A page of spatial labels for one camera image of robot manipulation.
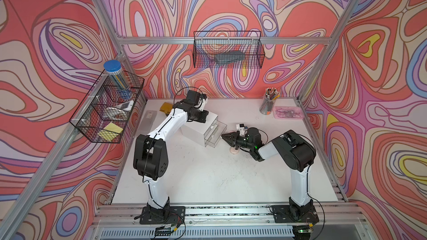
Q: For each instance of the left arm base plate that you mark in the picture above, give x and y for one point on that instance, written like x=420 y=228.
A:
x=170 y=215

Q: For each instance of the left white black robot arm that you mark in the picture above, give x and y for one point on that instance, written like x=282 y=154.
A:
x=150 y=158

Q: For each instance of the pink earphone case bottom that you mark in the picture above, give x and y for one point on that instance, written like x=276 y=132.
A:
x=234 y=151

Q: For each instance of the blue lid pencil tube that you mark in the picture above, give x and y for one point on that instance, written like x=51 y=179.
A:
x=117 y=76

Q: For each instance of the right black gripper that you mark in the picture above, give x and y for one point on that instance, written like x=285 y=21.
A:
x=232 y=140

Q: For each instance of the white item in basket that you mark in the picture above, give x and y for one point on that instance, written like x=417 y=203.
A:
x=127 y=106

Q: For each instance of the clear drawer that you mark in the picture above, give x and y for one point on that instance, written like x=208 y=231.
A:
x=216 y=134

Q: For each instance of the yellow sticky notes pad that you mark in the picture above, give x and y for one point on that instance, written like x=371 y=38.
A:
x=110 y=132

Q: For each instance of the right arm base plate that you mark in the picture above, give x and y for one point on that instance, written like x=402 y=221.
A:
x=293 y=213

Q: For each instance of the black wire basket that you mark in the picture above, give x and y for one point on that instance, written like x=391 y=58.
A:
x=98 y=108
x=206 y=44

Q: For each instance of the white drawer cabinet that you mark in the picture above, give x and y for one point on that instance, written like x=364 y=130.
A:
x=203 y=134

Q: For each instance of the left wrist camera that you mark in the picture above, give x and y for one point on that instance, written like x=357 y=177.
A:
x=196 y=99

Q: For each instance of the black wire basket back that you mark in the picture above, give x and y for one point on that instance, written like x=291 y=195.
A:
x=206 y=44

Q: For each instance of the yellow sponge block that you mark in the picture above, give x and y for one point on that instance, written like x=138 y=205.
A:
x=166 y=108

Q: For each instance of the clear pen holder cup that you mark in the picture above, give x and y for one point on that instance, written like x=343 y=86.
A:
x=268 y=100

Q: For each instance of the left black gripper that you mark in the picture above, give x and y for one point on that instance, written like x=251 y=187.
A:
x=203 y=115

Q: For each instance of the dark grey item in basket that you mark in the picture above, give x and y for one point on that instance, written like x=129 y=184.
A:
x=229 y=57

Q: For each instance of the pink transparent pencil case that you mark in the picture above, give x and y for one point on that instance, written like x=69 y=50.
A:
x=287 y=113

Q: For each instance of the black wire basket left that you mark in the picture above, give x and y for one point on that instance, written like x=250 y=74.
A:
x=98 y=108

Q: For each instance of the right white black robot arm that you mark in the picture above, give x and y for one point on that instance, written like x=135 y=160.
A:
x=295 y=150

